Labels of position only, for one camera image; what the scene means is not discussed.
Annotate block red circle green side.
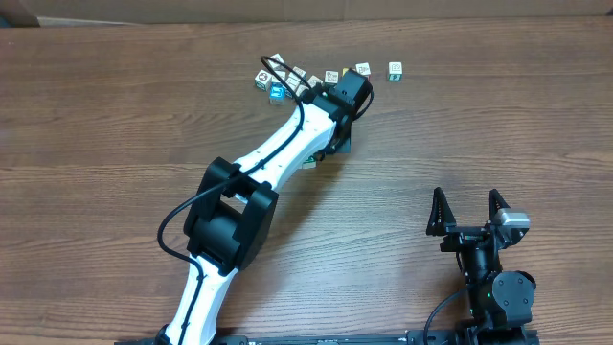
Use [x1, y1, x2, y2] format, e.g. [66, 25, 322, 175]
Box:
[254, 70, 272, 92]

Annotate white block tilted centre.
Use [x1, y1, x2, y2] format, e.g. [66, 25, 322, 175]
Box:
[307, 75, 324, 88]

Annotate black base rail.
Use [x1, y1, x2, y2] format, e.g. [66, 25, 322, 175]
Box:
[114, 330, 540, 345]

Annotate block with red picture top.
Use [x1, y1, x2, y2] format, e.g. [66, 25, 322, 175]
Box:
[268, 54, 284, 71]

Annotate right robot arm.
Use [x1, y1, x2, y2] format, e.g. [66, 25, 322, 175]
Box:
[422, 187, 539, 344]

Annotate white block teal far right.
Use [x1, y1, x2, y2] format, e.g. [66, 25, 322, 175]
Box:
[388, 61, 403, 81]

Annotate white block green grid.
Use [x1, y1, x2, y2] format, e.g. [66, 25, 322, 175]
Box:
[290, 66, 307, 81]

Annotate white block teal side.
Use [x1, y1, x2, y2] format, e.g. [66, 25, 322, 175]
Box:
[285, 78, 301, 99]

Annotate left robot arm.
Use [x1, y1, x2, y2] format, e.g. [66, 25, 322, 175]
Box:
[154, 70, 374, 345]

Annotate white block red bottom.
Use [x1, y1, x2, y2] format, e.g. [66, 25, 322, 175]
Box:
[355, 62, 371, 78]

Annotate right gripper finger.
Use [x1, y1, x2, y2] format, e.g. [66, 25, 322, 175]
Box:
[488, 189, 510, 223]
[426, 187, 457, 236]

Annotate white block green letters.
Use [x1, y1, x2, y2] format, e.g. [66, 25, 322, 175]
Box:
[324, 70, 339, 85]

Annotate white block behind blue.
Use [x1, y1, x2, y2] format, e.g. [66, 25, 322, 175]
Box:
[272, 71, 286, 82]

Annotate white block green side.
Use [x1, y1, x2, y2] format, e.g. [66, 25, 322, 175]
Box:
[301, 156, 317, 169]

